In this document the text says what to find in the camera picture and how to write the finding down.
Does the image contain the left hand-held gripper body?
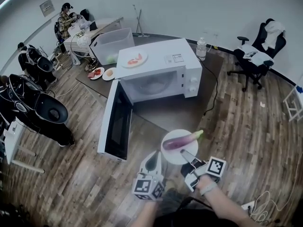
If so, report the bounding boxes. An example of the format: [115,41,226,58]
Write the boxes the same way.
[132,168,166,201]

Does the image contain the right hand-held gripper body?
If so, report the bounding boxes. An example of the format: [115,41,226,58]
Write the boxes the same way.
[181,157,227,193]

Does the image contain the purple eggplant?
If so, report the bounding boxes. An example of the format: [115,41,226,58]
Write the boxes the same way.
[162,130,204,150]

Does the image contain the white microwave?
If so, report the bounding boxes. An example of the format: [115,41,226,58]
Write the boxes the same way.
[97,38,203,162]

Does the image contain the person's left forearm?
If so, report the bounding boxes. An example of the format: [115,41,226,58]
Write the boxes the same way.
[134,199,159,227]

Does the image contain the person's right forearm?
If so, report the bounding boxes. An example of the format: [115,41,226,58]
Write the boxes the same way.
[196,174,262,227]

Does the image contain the white round plate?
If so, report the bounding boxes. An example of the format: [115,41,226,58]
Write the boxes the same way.
[160,129,199,166]

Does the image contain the grey wristband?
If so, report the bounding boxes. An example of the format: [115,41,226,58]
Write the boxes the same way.
[199,181,218,196]

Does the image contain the person's dark trousers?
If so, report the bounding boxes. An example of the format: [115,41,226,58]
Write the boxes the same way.
[153,187,240,227]

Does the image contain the white power strip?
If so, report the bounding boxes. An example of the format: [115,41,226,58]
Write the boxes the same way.
[241,201,256,213]

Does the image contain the white plate with bread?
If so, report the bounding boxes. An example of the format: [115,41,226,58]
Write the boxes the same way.
[102,67,117,81]

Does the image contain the white plate with red meat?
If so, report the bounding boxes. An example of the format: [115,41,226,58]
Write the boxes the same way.
[87,66,105,80]

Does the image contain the red food slices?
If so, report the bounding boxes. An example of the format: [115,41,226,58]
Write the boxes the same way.
[127,52,144,66]

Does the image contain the white metal rack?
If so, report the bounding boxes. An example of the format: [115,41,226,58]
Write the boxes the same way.
[282,85,303,123]

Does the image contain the white plate with red food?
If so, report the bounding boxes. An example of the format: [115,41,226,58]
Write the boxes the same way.
[120,49,149,69]

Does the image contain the green vegetable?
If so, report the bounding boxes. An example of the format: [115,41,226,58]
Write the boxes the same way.
[106,53,118,65]

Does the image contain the clear water bottle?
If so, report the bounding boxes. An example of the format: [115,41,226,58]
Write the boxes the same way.
[196,37,207,59]

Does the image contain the black office chair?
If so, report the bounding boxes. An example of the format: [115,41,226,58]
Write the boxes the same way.
[227,18,287,92]

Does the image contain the large black robot shell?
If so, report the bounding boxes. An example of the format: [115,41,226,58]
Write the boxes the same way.
[0,73,76,148]

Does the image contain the translucent plastic storage bin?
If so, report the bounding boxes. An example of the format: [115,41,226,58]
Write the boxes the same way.
[89,27,135,66]

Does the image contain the white side table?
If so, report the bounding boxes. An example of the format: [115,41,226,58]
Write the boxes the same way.
[3,121,45,175]

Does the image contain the white round lamp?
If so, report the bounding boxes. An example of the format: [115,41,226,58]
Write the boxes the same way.
[76,35,92,48]

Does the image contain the grey tripod stand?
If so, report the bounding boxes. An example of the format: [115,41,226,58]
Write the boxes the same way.
[132,4,150,38]

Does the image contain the light wooden desk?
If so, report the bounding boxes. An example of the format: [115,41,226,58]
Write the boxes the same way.
[63,16,125,66]

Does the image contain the white clothing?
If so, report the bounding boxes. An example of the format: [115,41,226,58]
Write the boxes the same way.
[263,20,286,50]

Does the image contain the small black robot shell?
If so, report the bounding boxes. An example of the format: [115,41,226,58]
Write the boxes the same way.
[18,42,58,85]

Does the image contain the white cable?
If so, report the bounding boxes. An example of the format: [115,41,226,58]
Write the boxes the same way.
[248,150,303,223]

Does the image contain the black power cord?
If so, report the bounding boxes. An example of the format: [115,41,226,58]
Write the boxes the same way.
[197,55,219,116]

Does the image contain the paper wall notice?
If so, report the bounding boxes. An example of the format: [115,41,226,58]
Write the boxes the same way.
[39,0,56,17]

